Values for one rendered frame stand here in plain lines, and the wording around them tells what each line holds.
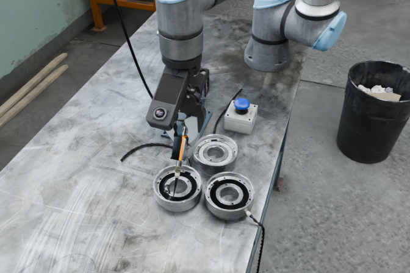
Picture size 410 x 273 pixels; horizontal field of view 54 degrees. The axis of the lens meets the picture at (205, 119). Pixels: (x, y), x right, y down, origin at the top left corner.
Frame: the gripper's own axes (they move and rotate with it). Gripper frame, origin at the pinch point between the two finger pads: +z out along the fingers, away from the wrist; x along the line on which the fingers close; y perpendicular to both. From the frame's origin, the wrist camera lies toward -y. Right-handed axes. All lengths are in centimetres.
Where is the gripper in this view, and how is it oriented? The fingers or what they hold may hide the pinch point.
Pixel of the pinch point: (182, 141)
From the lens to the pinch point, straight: 82.0
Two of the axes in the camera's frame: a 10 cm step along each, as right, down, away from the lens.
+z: 0.0, 7.5, 6.6
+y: 3.0, -6.3, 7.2
